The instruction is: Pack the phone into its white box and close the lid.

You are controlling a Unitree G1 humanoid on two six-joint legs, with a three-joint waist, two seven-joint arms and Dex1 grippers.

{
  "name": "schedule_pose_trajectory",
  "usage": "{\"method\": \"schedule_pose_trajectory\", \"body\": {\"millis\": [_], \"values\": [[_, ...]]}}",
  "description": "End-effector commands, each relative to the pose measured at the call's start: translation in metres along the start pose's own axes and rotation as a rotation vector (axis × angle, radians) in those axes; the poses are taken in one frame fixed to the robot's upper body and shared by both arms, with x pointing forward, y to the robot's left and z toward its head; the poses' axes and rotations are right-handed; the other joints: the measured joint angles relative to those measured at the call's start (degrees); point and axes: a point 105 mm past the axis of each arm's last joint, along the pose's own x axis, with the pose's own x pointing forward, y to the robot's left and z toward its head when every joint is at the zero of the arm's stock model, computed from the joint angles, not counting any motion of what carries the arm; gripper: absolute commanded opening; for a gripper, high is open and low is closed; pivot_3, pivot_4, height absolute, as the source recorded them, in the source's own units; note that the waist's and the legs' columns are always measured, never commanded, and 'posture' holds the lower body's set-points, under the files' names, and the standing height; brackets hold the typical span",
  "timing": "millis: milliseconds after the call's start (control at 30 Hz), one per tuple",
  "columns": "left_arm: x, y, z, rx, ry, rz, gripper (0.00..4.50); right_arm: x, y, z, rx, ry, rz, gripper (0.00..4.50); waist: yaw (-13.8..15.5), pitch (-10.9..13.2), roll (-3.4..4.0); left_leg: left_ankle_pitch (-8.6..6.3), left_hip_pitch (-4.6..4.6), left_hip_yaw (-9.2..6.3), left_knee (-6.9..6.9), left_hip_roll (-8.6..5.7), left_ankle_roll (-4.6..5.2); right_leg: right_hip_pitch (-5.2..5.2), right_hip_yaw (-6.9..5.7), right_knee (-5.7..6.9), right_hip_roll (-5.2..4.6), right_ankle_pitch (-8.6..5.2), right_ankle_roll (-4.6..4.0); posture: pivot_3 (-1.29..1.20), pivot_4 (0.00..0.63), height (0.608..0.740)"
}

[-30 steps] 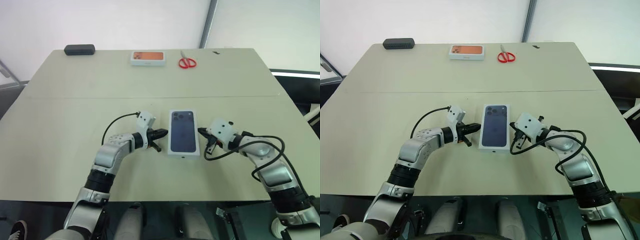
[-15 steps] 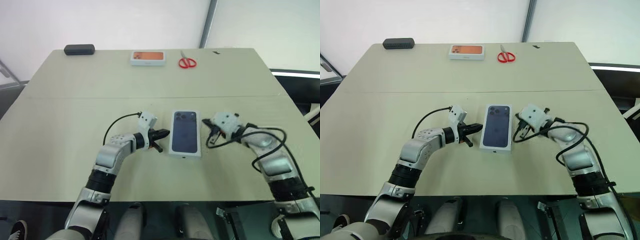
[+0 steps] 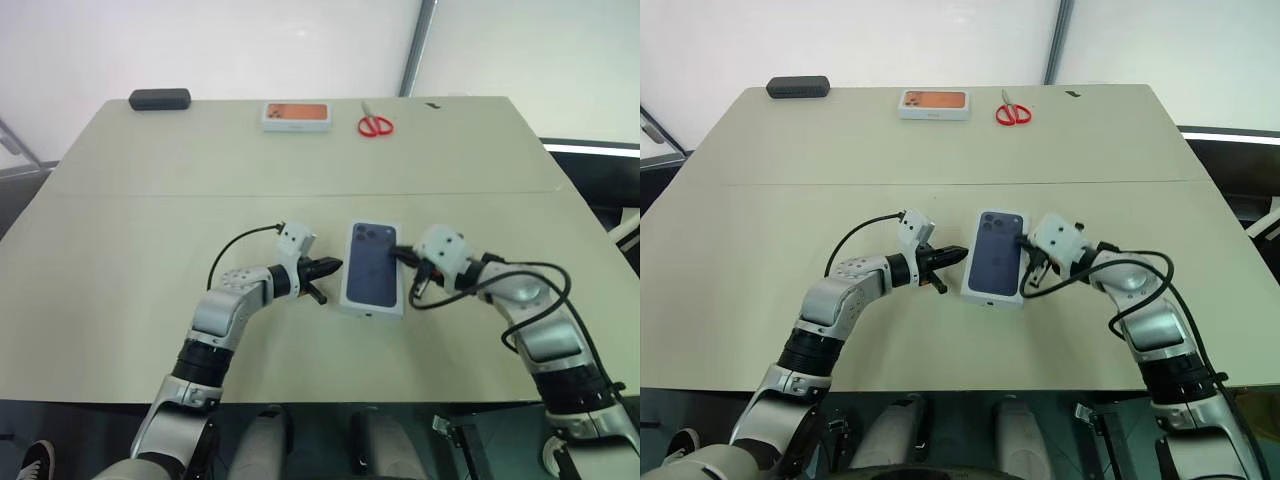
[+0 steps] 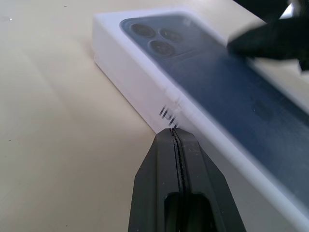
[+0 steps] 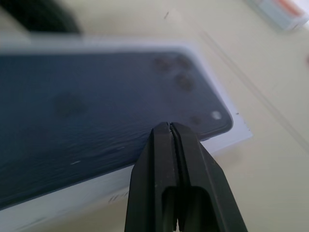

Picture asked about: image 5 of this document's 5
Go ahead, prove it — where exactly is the black rounded object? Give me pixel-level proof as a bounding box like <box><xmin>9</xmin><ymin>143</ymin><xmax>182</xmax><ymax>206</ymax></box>
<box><xmin>0</xmin><ymin>0</ymin><xmax>82</xmax><ymax>34</ymax></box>

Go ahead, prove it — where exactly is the white phone box lid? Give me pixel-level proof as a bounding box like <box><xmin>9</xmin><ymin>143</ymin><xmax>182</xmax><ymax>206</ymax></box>
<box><xmin>0</xmin><ymin>36</ymin><xmax>254</xmax><ymax>232</ymax></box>

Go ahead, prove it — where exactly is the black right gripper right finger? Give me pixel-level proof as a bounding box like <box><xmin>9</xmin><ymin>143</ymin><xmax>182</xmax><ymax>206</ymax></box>
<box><xmin>169</xmin><ymin>122</ymin><xmax>249</xmax><ymax>232</ymax></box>

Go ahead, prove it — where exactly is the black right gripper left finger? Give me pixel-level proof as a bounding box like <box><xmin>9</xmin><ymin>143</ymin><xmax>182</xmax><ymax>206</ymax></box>
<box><xmin>124</xmin><ymin>122</ymin><xmax>184</xmax><ymax>232</ymax></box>

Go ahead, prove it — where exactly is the small white box orange label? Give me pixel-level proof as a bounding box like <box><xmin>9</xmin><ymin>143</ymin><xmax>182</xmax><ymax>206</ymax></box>
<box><xmin>250</xmin><ymin>0</ymin><xmax>307</xmax><ymax>31</ymax></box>

